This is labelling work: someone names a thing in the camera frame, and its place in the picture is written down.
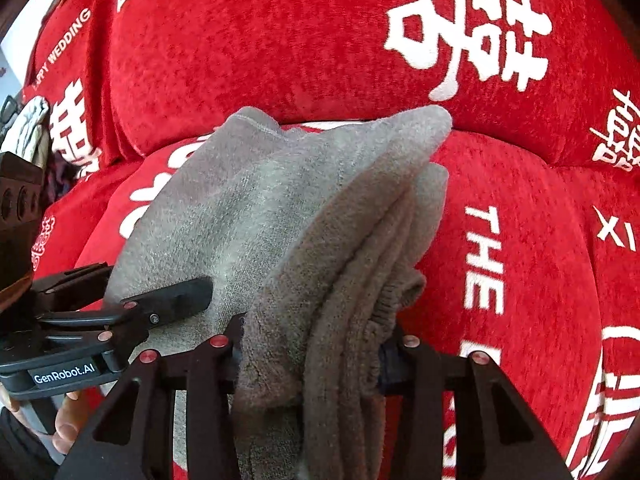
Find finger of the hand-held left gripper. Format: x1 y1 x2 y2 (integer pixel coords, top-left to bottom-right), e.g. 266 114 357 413
37 276 214 361
29 262 115 311

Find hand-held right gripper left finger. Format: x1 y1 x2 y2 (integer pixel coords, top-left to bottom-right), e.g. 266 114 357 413
55 317 247 480

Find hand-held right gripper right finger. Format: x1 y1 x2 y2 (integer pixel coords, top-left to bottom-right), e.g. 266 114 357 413
377 327 573 480

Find grey pants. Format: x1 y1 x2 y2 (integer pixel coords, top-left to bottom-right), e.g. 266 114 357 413
104 106 453 480

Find person's left hand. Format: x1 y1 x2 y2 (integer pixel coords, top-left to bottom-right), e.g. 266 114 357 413
51 391 95 457

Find dark plaid cloth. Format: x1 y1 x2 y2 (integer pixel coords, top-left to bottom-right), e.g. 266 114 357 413
46 152 77 202

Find light grey garment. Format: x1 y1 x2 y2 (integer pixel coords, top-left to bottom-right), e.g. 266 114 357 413
9 96 52 167

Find red printed sofa cover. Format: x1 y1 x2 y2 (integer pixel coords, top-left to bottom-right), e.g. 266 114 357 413
20 0 640 480

